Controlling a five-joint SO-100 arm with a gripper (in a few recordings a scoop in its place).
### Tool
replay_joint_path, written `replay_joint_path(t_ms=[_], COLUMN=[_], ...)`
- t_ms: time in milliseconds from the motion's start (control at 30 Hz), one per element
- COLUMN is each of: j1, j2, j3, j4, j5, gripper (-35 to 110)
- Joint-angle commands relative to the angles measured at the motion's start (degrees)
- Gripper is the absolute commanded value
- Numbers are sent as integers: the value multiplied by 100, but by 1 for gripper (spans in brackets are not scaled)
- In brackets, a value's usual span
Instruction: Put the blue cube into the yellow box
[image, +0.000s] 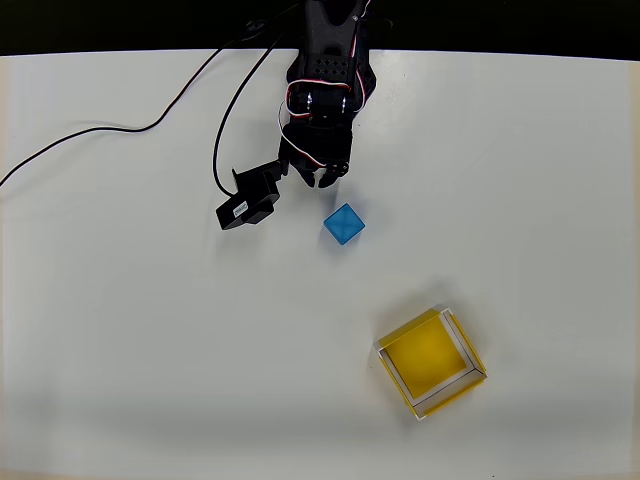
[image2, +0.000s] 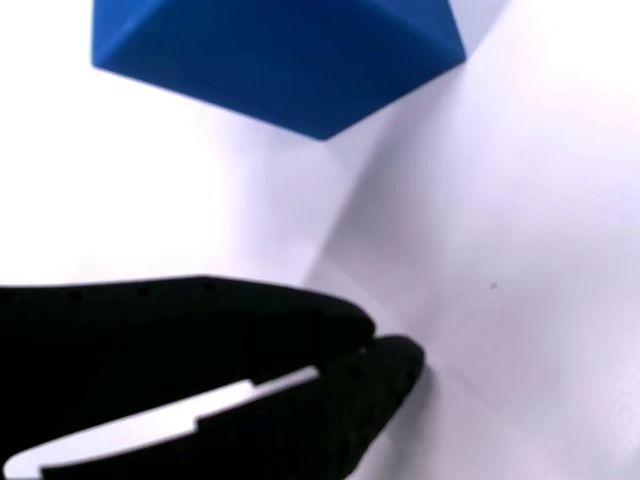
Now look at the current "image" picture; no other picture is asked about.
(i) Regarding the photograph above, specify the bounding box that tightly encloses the red white servo wire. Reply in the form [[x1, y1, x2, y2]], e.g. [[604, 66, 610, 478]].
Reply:
[[276, 78, 354, 171], [349, 0, 376, 69]]

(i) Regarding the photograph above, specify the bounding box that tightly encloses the black webcam on mount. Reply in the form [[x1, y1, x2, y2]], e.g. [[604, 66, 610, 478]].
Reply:
[[215, 160, 291, 233]]

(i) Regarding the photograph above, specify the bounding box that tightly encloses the blue cube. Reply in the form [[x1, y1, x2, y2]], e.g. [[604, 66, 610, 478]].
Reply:
[[322, 202, 367, 247]]

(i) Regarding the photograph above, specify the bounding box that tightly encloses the yellow cardboard box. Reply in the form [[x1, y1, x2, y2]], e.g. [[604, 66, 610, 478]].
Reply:
[[375, 307, 489, 423]]

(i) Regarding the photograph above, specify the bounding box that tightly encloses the black webcam cable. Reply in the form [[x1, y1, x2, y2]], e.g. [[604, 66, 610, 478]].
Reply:
[[212, 29, 301, 197]]

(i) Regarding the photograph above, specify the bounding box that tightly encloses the long thin black cable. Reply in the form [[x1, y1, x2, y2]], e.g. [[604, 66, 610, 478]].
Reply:
[[0, 19, 271, 189]]

